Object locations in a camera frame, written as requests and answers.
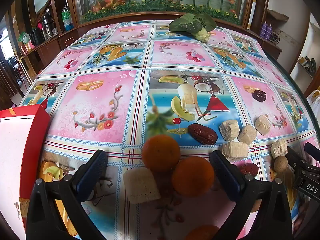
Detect green bok choy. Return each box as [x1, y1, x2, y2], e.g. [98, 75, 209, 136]
[168, 13, 217, 43]

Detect clear water bottle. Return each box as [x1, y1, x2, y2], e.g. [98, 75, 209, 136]
[61, 5, 74, 32]

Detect white plastic bag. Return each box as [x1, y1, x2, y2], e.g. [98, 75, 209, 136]
[307, 90, 320, 110]

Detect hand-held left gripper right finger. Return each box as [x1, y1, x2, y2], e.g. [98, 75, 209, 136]
[209, 150, 293, 240]

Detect dark red date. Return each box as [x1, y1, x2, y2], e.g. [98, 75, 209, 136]
[252, 89, 267, 102]

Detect cluttered wall shelf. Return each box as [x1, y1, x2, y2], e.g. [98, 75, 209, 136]
[297, 55, 318, 78]

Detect orange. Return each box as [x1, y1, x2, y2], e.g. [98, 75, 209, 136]
[141, 134, 181, 172]
[171, 157, 215, 197]
[185, 225, 220, 240]

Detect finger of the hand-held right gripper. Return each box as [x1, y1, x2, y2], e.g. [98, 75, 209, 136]
[286, 147, 320, 178]
[304, 142, 320, 157]

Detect black steel thermos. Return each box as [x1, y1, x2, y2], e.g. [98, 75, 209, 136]
[41, 14, 54, 39]

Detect green bag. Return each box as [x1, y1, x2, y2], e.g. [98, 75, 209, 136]
[19, 31, 32, 44]

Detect large red date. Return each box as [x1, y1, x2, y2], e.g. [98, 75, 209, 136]
[187, 123, 218, 145]

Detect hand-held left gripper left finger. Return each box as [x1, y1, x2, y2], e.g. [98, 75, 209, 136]
[26, 149, 108, 240]

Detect black bottle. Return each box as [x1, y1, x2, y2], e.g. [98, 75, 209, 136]
[29, 27, 45, 47]

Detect red box with white inside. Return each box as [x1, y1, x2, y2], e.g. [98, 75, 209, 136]
[0, 104, 52, 240]

